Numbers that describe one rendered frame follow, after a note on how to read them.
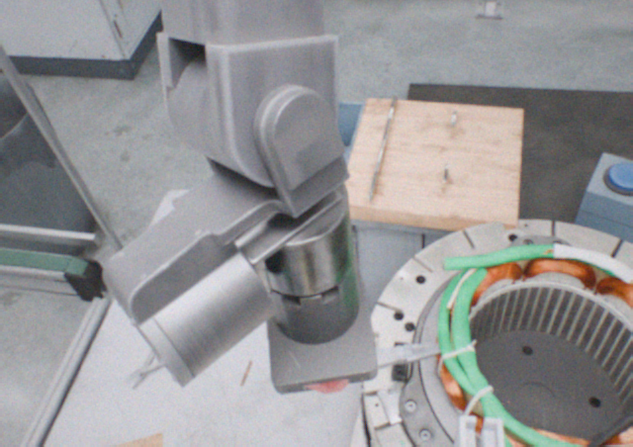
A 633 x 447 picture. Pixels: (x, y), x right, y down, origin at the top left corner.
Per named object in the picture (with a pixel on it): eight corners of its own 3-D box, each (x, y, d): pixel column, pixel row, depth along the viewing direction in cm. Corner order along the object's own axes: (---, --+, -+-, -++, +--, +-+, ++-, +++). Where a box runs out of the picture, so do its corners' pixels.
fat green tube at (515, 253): (440, 278, 53) (442, 266, 51) (442, 242, 55) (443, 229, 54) (623, 293, 50) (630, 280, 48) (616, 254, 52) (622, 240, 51)
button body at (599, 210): (595, 322, 87) (651, 211, 68) (546, 303, 90) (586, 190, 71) (609, 286, 91) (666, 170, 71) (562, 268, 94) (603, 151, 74)
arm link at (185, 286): (323, 73, 25) (226, 51, 31) (75, 231, 21) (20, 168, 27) (392, 279, 32) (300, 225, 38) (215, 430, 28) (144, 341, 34)
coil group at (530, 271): (520, 291, 55) (527, 265, 52) (519, 275, 56) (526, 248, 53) (592, 297, 54) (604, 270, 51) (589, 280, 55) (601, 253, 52)
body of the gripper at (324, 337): (276, 399, 37) (253, 342, 32) (266, 264, 44) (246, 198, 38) (380, 383, 37) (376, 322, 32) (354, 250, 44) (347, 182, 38)
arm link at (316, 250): (370, 185, 30) (297, 132, 33) (262, 267, 27) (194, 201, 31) (375, 264, 35) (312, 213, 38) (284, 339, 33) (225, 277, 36)
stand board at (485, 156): (337, 218, 71) (335, 204, 69) (368, 111, 83) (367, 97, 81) (514, 238, 67) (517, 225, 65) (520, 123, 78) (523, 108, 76)
